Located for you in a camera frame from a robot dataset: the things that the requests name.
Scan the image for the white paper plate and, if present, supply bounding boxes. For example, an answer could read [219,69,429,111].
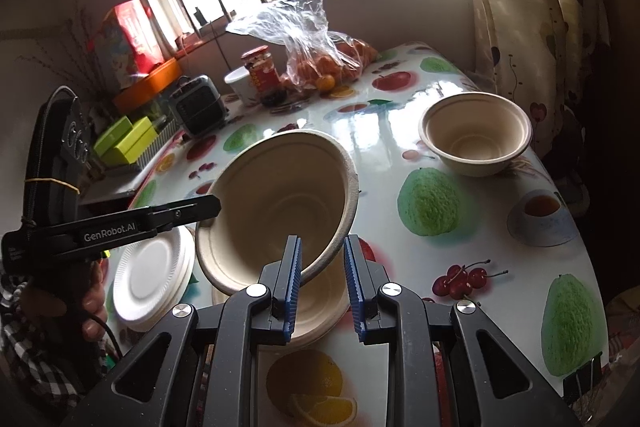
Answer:
[112,227,195,333]

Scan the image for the small beige paper bowl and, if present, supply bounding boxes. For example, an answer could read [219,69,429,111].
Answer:
[198,239,348,348]

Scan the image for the large beige paper bowl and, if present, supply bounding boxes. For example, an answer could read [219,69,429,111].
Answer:
[196,130,359,295]

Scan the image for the person left hand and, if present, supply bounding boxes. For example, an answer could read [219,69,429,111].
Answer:
[20,261,107,343]

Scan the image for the grey side shelf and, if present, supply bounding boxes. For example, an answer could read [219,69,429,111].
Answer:
[80,145,167,205]

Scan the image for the lower green box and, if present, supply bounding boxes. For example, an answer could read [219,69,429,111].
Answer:
[101,117,158,168]

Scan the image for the green box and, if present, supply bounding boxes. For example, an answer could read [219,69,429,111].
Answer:
[93,116,132,157]
[101,117,158,168]

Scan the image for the upper green box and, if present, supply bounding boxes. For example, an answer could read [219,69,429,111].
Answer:
[93,116,132,157]

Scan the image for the small grey fan heater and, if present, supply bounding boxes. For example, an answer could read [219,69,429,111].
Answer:
[168,75,228,138]

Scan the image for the orange tray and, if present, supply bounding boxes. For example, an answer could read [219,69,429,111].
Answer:
[113,58,182,115]

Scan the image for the checkered shirt sleeve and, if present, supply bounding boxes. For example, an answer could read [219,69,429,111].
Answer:
[1,263,108,425]

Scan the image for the fruit print tablecloth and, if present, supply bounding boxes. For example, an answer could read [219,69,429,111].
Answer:
[134,46,605,397]

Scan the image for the white paper tub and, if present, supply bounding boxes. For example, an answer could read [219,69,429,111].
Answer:
[224,66,260,107]

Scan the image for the dry twig bouquet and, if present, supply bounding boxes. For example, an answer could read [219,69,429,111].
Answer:
[17,0,110,103]

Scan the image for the red label jar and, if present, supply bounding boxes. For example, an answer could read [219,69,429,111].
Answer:
[241,46,288,107]

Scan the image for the black binder clip right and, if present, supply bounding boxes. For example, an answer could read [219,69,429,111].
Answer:
[562,352,611,405]

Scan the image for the plastic bag of oranges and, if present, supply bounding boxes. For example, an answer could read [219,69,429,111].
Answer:
[227,0,378,91]

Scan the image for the patterned beige curtain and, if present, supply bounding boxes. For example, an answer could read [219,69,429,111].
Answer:
[473,0,610,157]

